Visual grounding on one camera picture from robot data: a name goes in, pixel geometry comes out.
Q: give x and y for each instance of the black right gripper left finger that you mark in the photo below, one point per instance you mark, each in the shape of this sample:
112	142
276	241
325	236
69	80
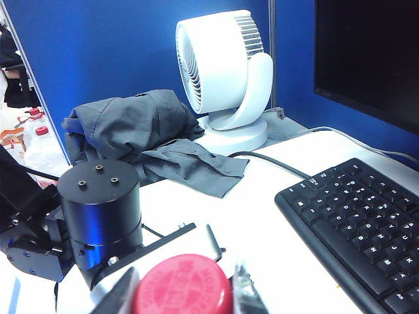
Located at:
121	294

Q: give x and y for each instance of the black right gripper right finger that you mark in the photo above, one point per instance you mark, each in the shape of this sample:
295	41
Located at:
245	291

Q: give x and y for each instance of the red plastic bottle cap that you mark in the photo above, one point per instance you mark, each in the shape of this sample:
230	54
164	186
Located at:
183	288

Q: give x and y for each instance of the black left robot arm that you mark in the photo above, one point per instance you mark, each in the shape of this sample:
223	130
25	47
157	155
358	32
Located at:
98	202

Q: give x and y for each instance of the black computer keyboard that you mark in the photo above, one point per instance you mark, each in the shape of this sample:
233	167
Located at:
360	229

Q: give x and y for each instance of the dark grey cloth garment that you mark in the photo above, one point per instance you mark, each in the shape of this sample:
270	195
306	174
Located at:
137	131

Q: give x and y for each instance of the white desk fan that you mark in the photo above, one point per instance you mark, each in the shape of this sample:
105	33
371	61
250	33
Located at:
216	65

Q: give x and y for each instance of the black hanging jacket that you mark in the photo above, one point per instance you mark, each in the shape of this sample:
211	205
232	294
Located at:
14	81

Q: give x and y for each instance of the black computer monitor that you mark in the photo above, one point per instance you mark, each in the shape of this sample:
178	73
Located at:
370	49

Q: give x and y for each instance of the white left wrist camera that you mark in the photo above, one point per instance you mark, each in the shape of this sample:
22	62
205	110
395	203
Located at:
183	248

